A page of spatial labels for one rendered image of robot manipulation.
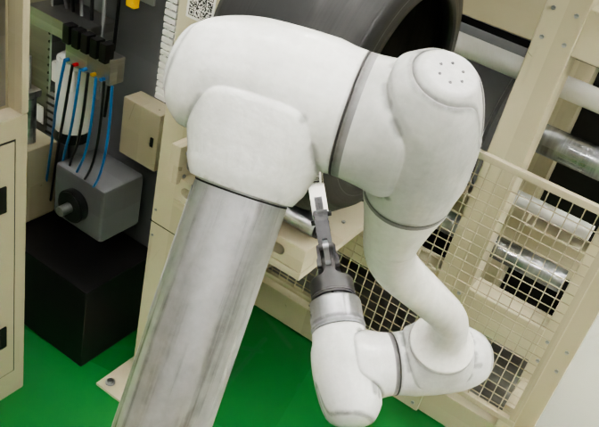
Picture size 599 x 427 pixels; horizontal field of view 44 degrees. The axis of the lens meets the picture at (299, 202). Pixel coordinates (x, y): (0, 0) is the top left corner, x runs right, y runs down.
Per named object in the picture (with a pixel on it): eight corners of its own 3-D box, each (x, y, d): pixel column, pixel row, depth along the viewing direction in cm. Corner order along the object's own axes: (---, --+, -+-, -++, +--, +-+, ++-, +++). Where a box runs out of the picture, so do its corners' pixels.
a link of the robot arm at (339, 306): (313, 346, 127) (309, 314, 131) (366, 338, 127) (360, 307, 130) (308, 324, 120) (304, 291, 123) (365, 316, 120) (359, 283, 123)
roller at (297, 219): (185, 160, 166) (198, 145, 167) (191, 170, 170) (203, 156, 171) (314, 234, 153) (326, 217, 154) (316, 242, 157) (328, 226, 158)
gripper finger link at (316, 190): (312, 218, 136) (312, 216, 135) (307, 186, 140) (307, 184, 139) (329, 216, 136) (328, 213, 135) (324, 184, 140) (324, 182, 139)
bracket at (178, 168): (166, 180, 168) (171, 143, 162) (268, 131, 198) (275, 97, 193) (176, 186, 166) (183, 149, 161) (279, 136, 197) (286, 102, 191)
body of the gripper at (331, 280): (309, 292, 123) (303, 244, 128) (314, 314, 130) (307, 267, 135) (355, 286, 123) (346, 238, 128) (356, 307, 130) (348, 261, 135)
